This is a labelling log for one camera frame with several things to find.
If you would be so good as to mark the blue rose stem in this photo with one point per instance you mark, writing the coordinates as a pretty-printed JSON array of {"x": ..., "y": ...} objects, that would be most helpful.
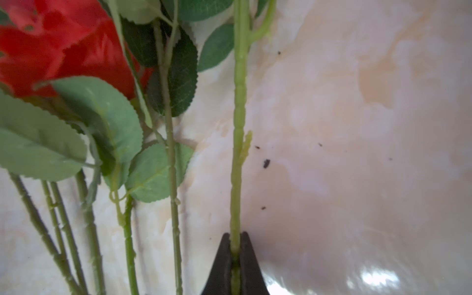
[{"x": 37, "y": 222}]

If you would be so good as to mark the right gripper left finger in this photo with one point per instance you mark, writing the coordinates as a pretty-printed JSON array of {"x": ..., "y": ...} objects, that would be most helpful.
[{"x": 219, "y": 279}]

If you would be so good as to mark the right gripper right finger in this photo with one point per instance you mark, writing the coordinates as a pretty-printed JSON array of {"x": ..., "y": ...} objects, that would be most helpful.
[{"x": 252, "y": 280}]

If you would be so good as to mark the teal peony branch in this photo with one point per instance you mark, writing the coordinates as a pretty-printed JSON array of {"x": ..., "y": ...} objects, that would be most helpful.
[{"x": 244, "y": 37}]

